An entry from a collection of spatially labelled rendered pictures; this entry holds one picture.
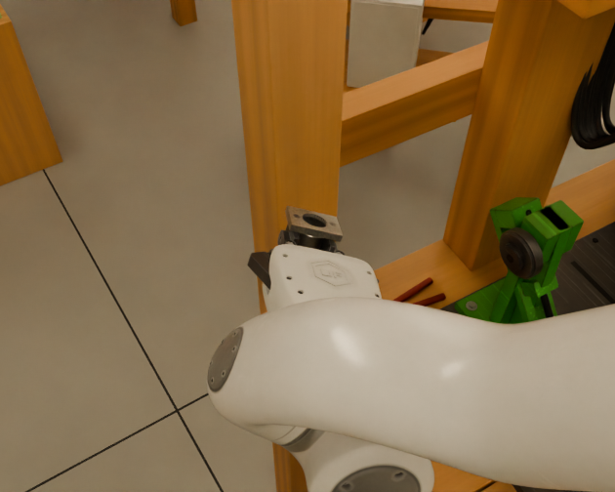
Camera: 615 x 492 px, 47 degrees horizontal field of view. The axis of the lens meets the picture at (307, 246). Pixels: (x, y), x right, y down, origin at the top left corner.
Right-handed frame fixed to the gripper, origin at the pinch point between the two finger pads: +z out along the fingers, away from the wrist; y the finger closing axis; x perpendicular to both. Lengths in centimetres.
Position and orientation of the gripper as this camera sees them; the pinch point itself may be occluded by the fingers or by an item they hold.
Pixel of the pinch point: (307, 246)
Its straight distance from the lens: 72.4
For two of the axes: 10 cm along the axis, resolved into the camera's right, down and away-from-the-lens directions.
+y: -9.4, -2.0, -2.7
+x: -3.1, 8.3, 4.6
